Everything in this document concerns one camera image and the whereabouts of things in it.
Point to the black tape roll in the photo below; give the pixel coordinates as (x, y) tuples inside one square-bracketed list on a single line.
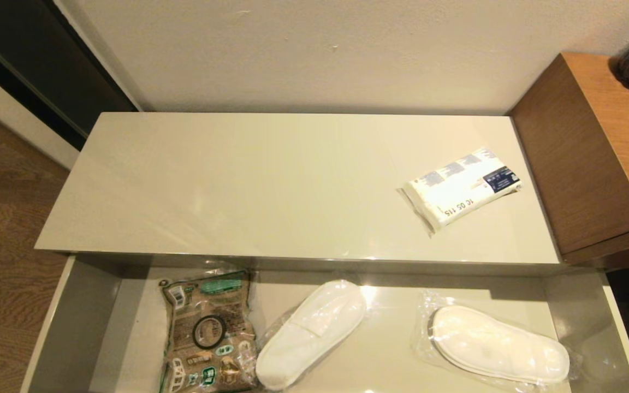
[(194, 332)]

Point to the beige drawer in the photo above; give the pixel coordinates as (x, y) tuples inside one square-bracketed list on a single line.
[(391, 355)]

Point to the white tissue pack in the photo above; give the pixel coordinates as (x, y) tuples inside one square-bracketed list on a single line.
[(456, 191)]

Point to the brown snack bag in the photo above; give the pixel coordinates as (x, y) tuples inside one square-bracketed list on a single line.
[(232, 305)]

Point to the brown wooden side cabinet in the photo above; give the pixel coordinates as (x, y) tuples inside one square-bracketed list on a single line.
[(593, 153)]

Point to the dark door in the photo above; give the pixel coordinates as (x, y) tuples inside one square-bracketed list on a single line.
[(36, 60)]

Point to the white slipper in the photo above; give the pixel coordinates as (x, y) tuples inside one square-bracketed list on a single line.
[(309, 333), (494, 346)]

